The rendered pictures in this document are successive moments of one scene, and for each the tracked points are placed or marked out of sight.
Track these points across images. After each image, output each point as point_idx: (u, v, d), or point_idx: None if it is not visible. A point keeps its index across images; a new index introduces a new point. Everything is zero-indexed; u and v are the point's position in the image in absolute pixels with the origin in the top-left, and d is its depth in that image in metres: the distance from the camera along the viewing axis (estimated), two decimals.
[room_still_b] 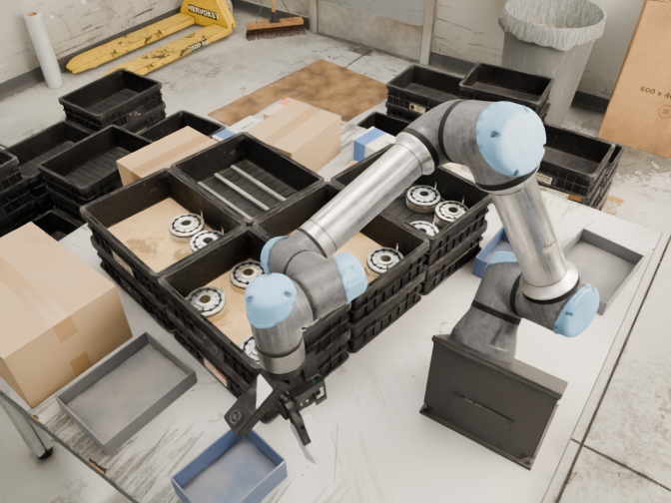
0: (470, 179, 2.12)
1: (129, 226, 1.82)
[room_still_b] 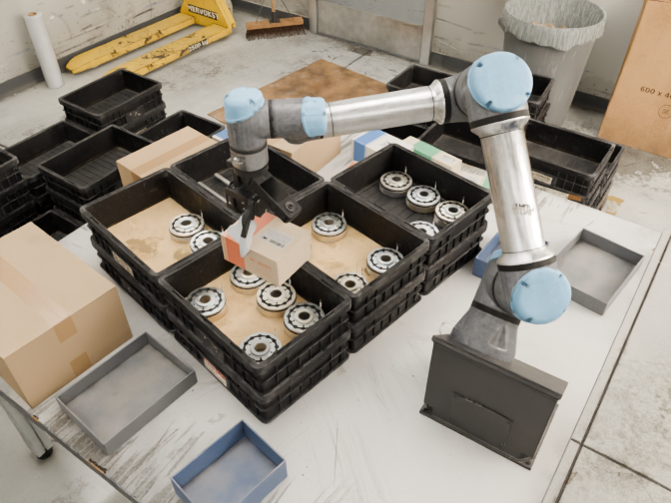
0: (470, 179, 2.12)
1: (129, 226, 1.82)
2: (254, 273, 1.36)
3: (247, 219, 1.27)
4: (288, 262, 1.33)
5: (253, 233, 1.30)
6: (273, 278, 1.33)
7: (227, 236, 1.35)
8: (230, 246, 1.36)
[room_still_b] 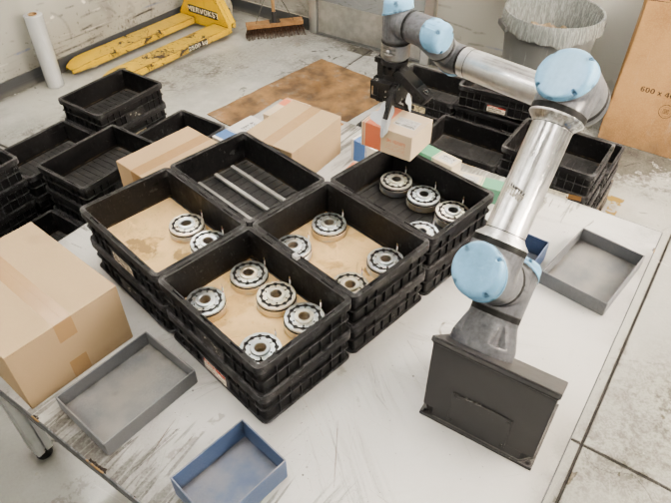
0: (470, 179, 2.12)
1: (129, 226, 1.82)
2: (387, 153, 1.71)
3: (389, 103, 1.61)
4: (417, 142, 1.67)
5: (391, 116, 1.65)
6: (405, 155, 1.68)
7: (366, 122, 1.69)
8: (368, 130, 1.70)
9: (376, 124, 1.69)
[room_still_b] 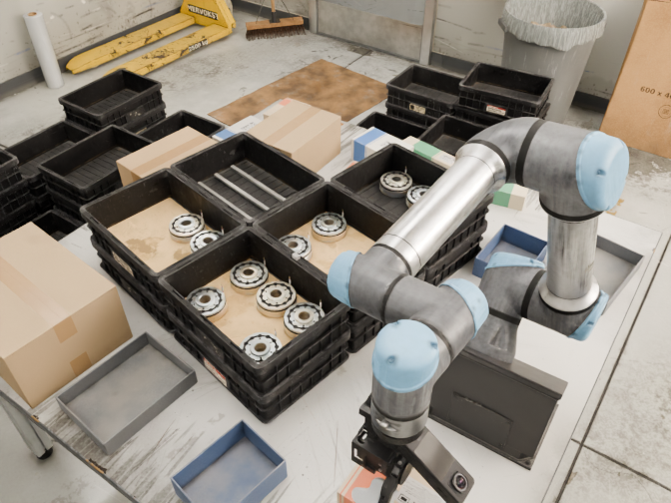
0: None
1: (129, 226, 1.82)
2: None
3: (389, 494, 0.83)
4: None
5: None
6: None
7: (346, 495, 0.91)
8: None
9: None
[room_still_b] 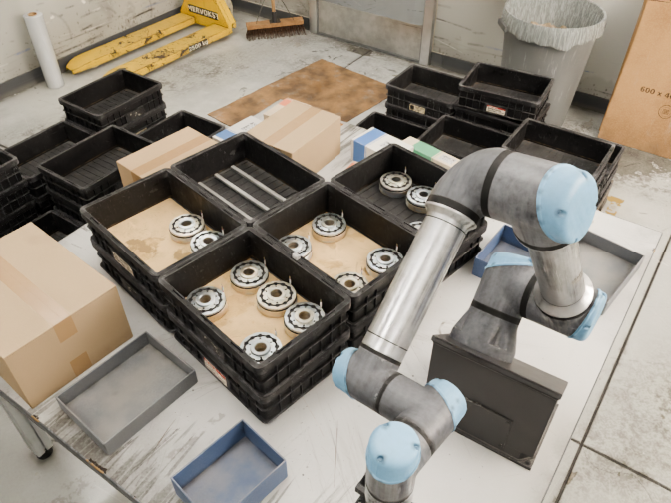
0: None
1: (129, 226, 1.82)
2: None
3: None
4: None
5: None
6: None
7: None
8: None
9: None
